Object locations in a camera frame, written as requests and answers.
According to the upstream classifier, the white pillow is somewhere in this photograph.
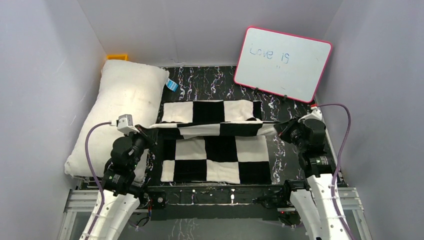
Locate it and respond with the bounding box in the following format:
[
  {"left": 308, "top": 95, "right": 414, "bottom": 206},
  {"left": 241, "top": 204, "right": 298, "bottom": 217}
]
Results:
[{"left": 64, "top": 59, "right": 170, "bottom": 178}]

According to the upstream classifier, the black white checkered pillowcase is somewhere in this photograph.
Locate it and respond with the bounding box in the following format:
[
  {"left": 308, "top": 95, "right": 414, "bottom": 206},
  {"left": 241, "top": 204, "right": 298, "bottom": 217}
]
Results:
[{"left": 154, "top": 99, "right": 276, "bottom": 185}]

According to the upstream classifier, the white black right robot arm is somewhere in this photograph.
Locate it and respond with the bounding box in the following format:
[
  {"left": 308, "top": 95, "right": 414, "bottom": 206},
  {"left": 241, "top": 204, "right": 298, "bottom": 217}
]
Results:
[{"left": 255, "top": 117, "right": 355, "bottom": 240}]

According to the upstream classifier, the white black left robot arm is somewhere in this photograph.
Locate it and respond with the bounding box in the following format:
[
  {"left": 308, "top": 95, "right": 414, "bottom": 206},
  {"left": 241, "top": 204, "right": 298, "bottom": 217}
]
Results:
[{"left": 80, "top": 123, "right": 158, "bottom": 240}]

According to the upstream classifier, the blue white pillow tag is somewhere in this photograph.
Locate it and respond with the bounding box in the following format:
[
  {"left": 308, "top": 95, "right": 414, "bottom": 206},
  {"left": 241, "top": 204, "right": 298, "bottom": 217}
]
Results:
[{"left": 165, "top": 78, "right": 179, "bottom": 92}]

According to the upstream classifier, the pink framed whiteboard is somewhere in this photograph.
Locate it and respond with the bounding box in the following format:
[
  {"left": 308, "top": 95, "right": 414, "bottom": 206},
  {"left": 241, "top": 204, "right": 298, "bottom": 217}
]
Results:
[{"left": 233, "top": 26, "right": 333, "bottom": 103}]

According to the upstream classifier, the yellow plastic bin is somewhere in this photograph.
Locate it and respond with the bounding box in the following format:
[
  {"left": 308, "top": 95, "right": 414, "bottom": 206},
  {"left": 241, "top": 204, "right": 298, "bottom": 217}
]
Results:
[{"left": 107, "top": 54, "right": 129, "bottom": 61}]

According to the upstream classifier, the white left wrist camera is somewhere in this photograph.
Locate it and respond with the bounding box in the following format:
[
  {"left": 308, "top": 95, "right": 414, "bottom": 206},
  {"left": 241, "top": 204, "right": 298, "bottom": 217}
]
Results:
[{"left": 109, "top": 114, "right": 140, "bottom": 136}]

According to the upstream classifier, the aluminium frame rail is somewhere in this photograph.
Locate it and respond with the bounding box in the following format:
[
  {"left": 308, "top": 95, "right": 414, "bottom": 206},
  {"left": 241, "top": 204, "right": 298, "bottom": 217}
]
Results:
[{"left": 58, "top": 185, "right": 372, "bottom": 240}]

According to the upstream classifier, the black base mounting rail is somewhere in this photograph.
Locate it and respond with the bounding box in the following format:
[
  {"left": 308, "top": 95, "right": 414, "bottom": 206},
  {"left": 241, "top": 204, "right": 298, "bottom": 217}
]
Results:
[{"left": 135, "top": 183, "right": 301, "bottom": 222}]

